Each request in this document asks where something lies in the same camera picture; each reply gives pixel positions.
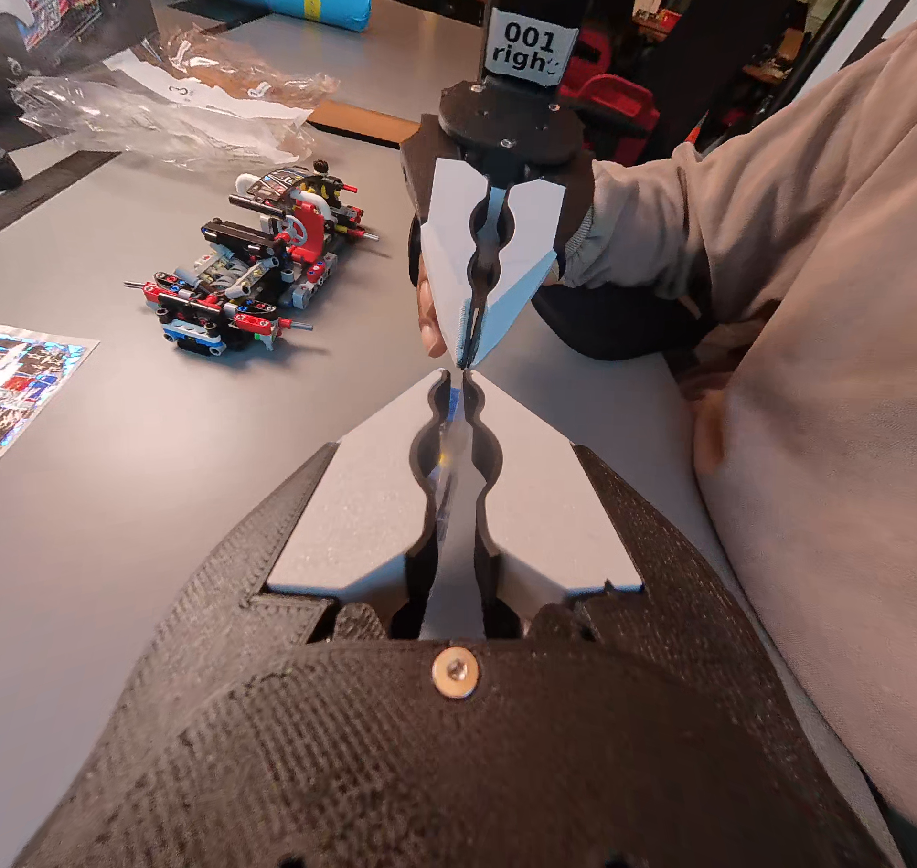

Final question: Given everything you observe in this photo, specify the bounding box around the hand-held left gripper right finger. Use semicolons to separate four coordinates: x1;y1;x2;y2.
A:
463;370;644;629

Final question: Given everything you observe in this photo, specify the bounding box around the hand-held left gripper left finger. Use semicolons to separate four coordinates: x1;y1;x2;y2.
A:
265;369;451;622

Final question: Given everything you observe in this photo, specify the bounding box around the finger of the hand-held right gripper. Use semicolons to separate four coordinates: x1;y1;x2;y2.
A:
468;179;568;369
419;157;491;368

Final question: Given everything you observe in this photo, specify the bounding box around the small bag of lego pins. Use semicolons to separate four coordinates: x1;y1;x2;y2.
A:
428;384;474;525

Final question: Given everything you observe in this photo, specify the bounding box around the red lego seat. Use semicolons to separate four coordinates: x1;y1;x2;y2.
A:
290;205;329;266

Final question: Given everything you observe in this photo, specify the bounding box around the lego car chassis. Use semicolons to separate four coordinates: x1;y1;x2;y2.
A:
123;160;382;359

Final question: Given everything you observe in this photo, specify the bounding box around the clear bag of lego parts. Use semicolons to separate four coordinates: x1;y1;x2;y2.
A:
11;26;341;170

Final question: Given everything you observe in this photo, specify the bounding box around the black lego set box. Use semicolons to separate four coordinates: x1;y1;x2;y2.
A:
0;0;160;81

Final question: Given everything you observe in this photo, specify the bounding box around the person's right hand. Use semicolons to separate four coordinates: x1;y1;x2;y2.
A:
416;255;448;360

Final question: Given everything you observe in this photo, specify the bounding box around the red and black bag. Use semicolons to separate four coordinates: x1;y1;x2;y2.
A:
562;26;663;166

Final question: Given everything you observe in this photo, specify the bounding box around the holographic sticker sheet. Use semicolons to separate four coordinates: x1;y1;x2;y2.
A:
0;324;101;459

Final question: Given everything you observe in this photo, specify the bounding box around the black and white sign board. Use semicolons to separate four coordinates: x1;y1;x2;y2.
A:
838;0;917;70

